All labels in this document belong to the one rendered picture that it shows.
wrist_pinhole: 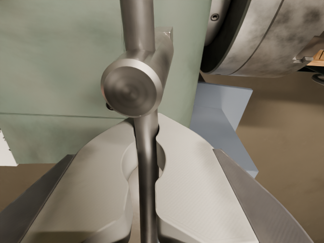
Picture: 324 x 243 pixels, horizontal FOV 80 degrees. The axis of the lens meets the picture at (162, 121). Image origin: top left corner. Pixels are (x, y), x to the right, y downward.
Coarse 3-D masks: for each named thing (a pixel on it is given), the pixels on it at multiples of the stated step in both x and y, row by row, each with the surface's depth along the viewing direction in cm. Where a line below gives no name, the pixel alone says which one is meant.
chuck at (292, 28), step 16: (288, 0) 20; (304, 0) 20; (320, 0) 20; (288, 16) 21; (304, 16) 21; (320, 16) 21; (272, 32) 23; (288, 32) 23; (304, 32) 23; (320, 32) 23; (256, 48) 25; (272, 48) 25; (288, 48) 24; (256, 64) 28; (272, 64) 28; (288, 64) 27; (304, 64) 27
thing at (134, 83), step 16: (160, 32) 11; (160, 48) 8; (112, 64) 6; (128, 64) 6; (144, 64) 6; (160, 64) 7; (112, 80) 6; (128, 80) 6; (144, 80) 6; (160, 80) 6; (112, 96) 7; (128, 96) 7; (144, 96) 7; (160, 96) 7; (128, 112) 7; (144, 112) 7
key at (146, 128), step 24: (120, 0) 7; (144, 0) 7; (144, 24) 7; (144, 48) 7; (144, 120) 9; (144, 144) 10; (144, 168) 10; (144, 192) 11; (144, 216) 12; (144, 240) 12
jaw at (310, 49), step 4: (316, 36) 24; (320, 36) 24; (312, 40) 24; (316, 40) 24; (320, 40) 24; (308, 44) 25; (312, 44) 25; (316, 44) 25; (320, 44) 25; (304, 48) 25; (308, 48) 25; (312, 48) 25; (316, 48) 25; (320, 48) 25; (300, 52) 26; (304, 52) 26; (308, 52) 26; (312, 52) 26; (316, 52) 26; (296, 56) 27; (300, 56) 27; (308, 56) 27; (312, 56) 27
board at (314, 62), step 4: (320, 52) 58; (316, 56) 58; (320, 56) 59; (312, 60) 57; (316, 60) 57; (320, 60) 57; (308, 64) 57; (312, 64) 57; (316, 64) 58; (320, 64) 58
